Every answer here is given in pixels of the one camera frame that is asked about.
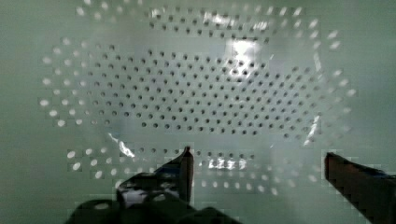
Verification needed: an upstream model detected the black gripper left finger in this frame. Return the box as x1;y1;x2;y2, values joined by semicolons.
64;146;242;224

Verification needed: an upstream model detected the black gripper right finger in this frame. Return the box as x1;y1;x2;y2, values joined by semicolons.
324;152;396;224

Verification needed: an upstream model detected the green oval plastic strainer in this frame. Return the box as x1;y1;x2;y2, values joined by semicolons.
0;0;395;224

